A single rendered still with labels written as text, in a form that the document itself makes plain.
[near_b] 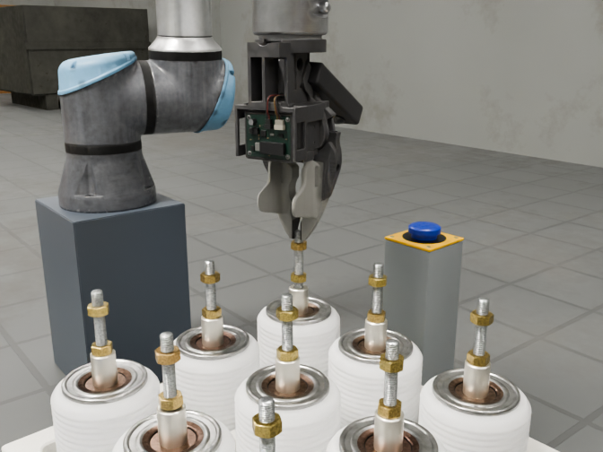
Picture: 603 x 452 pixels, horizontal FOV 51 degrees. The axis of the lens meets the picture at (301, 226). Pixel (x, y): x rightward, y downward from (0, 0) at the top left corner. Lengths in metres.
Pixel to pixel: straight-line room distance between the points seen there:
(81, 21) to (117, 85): 4.74
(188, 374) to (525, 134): 2.85
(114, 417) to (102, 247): 0.45
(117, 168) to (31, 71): 4.59
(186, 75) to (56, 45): 4.65
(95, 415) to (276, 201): 0.28
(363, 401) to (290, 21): 0.37
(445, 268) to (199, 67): 0.49
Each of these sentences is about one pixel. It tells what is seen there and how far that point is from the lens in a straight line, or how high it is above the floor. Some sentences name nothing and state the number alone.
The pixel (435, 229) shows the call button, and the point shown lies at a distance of 0.79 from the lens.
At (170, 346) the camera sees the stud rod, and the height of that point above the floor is 0.33.
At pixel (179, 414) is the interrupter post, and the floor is 0.28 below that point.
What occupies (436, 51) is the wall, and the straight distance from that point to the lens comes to 3.66.
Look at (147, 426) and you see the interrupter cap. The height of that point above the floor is 0.25.
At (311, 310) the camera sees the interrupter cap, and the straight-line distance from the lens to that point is 0.74.
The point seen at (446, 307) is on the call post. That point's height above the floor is 0.23.
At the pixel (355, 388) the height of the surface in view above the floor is 0.23.
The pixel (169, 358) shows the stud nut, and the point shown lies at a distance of 0.49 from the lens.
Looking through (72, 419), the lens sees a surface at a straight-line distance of 0.60.
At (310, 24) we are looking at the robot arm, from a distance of 0.63.
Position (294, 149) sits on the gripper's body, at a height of 0.45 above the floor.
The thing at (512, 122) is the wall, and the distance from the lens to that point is 3.38.
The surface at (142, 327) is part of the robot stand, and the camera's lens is 1.06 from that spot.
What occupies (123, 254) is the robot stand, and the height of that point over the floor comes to 0.24.
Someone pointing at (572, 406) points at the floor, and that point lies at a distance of 1.12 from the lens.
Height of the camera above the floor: 0.55
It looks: 16 degrees down
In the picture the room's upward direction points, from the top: straight up
